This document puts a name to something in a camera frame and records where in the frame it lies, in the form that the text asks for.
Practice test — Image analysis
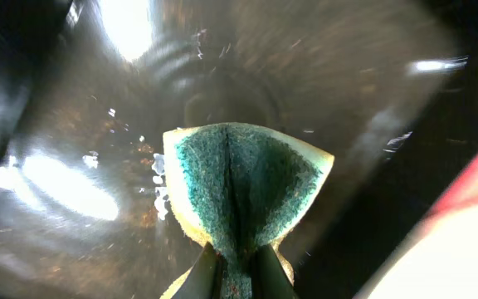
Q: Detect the light blue plate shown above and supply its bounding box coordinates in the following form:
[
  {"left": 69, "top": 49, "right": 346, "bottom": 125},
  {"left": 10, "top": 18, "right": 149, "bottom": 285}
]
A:
[{"left": 356, "top": 204, "right": 478, "bottom": 299}]

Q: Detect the green yellow scrub sponge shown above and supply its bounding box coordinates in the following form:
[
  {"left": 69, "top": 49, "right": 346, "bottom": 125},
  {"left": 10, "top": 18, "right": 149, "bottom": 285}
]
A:
[{"left": 163, "top": 123, "right": 334, "bottom": 298}]

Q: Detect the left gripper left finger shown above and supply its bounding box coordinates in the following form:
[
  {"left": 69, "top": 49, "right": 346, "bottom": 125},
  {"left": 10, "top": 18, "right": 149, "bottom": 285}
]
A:
[{"left": 172, "top": 243, "right": 223, "bottom": 299}]

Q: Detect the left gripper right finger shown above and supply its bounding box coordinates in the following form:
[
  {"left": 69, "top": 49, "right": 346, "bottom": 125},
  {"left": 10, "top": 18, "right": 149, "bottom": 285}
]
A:
[{"left": 250, "top": 245, "right": 298, "bottom": 299}]

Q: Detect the black water tray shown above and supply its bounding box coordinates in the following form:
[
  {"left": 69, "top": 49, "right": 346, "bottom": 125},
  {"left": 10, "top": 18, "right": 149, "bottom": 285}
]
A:
[{"left": 0, "top": 0, "right": 478, "bottom": 298}]

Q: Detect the red plastic serving tray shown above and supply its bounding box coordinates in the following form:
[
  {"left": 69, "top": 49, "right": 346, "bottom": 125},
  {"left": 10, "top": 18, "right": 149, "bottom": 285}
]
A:
[{"left": 423, "top": 124, "right": 478, "bottom": 221}]

